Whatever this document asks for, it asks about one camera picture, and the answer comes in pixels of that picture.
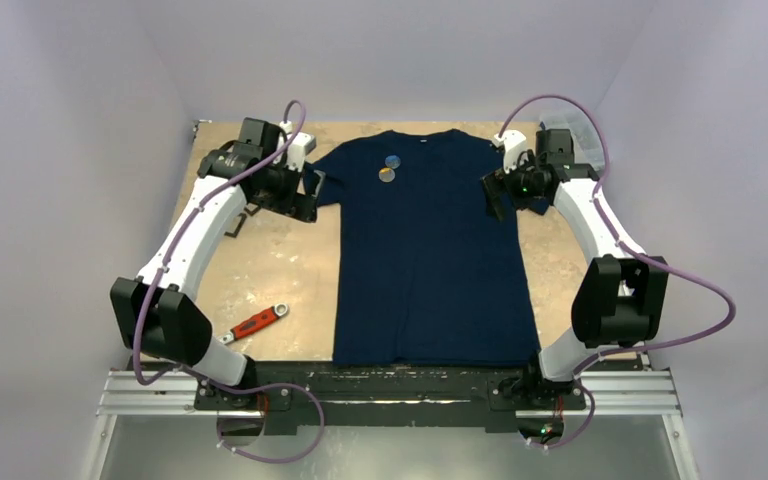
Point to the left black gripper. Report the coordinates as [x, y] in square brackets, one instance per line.
[302, 207]

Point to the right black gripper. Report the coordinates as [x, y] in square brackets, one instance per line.
[499, 190]

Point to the navy blue t-shirt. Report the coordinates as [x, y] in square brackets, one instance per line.
[425, 275]

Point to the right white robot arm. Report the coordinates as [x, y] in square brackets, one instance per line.
[619, 302]

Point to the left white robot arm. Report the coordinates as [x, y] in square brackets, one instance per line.
[156, 310]

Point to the clear plastic organizer box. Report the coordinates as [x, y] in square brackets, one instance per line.
[587, 145]

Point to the red adjustable wrench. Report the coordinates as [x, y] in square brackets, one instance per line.
[255, 323]

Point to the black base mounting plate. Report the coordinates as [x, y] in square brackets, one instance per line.
[298, 394]

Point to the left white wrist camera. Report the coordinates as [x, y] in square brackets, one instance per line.
[295, 155]

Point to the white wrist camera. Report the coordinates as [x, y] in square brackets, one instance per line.
[295, 155]
[513, 146]

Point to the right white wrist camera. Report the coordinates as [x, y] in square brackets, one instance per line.
[513, 146]

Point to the black display frame near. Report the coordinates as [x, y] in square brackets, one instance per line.
[236, 225]

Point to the aluminium rail frame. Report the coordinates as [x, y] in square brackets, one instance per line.
[636, 432]

